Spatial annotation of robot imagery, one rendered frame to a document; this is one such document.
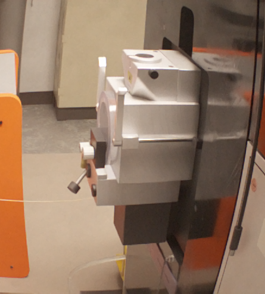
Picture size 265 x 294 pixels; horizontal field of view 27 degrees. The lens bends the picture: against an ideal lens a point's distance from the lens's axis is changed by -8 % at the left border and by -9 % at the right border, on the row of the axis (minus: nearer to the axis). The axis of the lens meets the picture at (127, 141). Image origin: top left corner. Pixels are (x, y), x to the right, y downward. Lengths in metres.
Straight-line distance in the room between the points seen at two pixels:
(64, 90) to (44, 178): 2.27
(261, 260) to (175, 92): 0.26
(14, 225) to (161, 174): 0.52
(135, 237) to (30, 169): 0.99
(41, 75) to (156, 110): 3.60
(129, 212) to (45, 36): 3.49
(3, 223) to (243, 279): 0.70
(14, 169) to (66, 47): 2.77
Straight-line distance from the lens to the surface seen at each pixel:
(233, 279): 0.56
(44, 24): 4.14
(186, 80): 0.67
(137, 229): 0.75
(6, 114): 1.04
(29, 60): 4.20
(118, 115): 0.64
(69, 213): 1.50
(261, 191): 0.50
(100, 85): 0.75
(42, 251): 1.33
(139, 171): 0.69
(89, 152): 0.70
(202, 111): 0.67
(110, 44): 3.86
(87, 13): 3.78
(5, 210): 1.13
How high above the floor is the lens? 1.47
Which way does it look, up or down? 23 degrees down
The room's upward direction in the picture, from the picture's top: 4 degrees clockwise
